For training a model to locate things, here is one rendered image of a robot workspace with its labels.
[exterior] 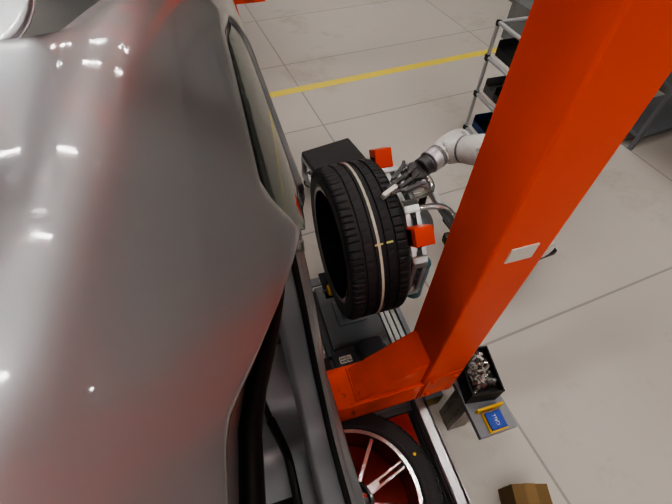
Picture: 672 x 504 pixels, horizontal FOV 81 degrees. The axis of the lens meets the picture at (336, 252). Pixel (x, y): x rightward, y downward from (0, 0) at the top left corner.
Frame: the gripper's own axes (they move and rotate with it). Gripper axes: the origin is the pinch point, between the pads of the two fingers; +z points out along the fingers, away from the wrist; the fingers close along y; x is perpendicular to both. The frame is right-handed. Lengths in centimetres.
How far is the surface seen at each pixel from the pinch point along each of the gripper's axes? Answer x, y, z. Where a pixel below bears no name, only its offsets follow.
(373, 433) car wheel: -49, -61, 52
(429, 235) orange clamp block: -3.0, -20.9, -1.0
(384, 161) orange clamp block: -12.4, 15.4, -16.0
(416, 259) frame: -15.4, -23.2, 2.9
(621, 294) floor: -108, -117, -134
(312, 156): -117, 91, -46
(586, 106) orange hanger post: 78, -31, 13
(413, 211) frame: -6.6, -9.7, -5.5
